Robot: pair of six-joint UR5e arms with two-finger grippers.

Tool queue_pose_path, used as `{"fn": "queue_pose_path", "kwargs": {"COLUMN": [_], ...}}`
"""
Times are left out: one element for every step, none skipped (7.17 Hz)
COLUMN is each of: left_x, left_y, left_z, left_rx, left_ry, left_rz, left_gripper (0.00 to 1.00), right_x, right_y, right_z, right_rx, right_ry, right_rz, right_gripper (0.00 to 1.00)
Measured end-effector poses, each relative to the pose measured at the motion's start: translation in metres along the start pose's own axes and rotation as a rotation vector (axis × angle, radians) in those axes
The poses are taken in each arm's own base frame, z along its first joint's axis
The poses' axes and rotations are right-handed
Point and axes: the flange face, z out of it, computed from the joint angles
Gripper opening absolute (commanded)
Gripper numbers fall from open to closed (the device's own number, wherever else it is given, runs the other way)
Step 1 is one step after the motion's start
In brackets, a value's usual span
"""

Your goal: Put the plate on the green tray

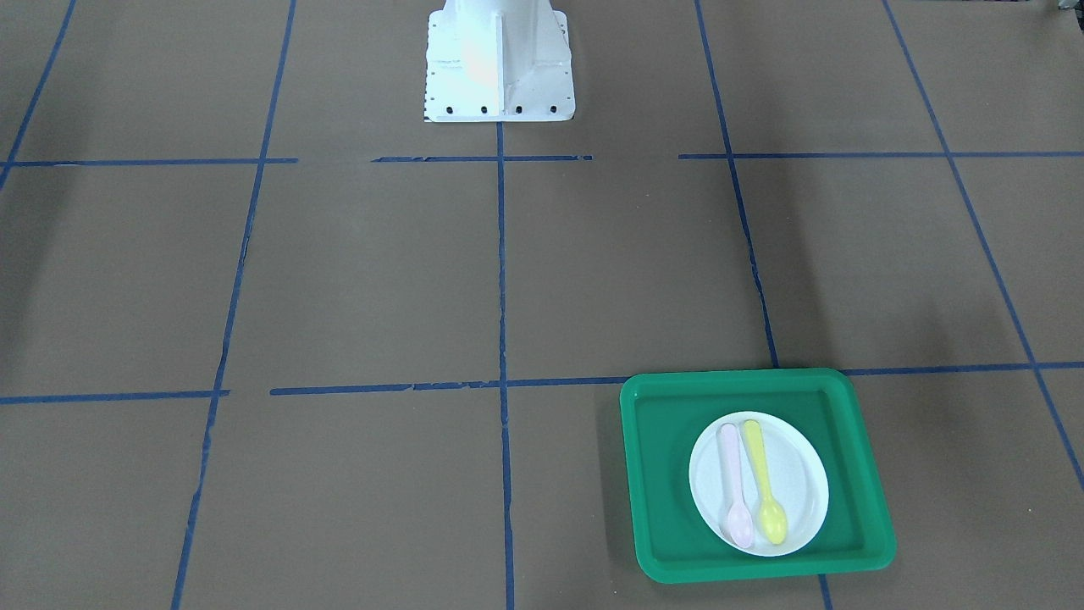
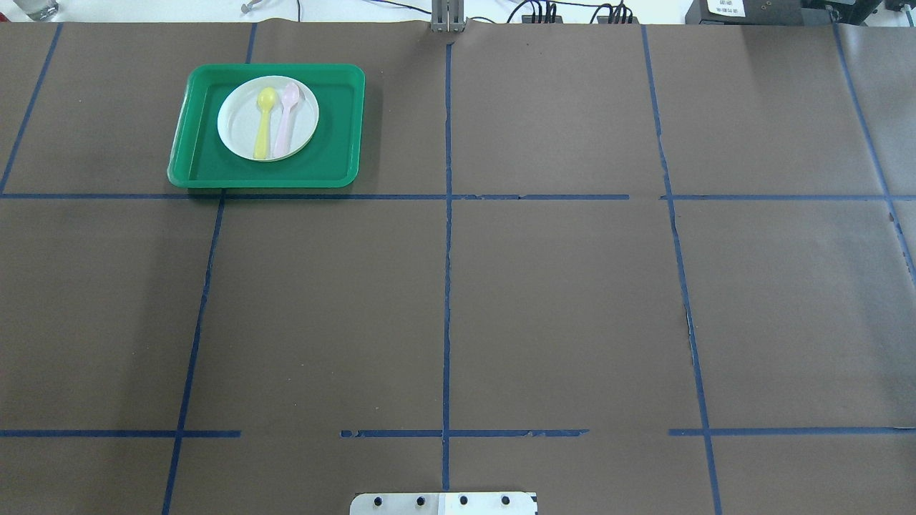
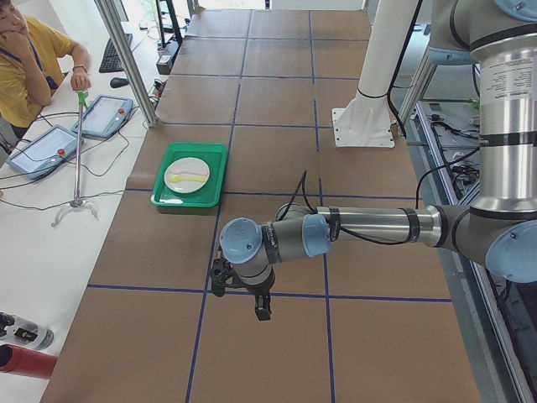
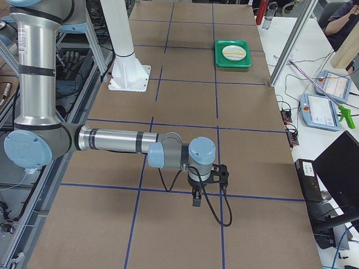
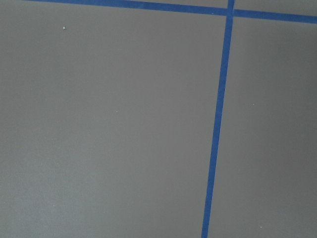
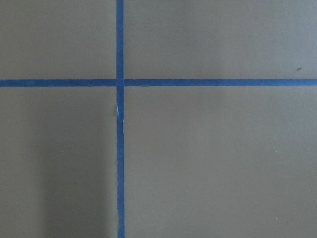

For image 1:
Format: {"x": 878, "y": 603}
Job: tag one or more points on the yellow plastic spoon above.
{"x": 770, "y": 514}

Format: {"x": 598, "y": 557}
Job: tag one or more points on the white round plate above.
{"x": 798, "y": 476}

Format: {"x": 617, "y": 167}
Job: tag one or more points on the green plastic tray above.
{"x": 663, "y": 414}

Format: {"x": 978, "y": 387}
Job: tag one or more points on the pink plastic spoon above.
{"x": 737, "y": 519}

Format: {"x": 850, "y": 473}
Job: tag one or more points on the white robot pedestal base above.
{"x": 498, "y": 61}

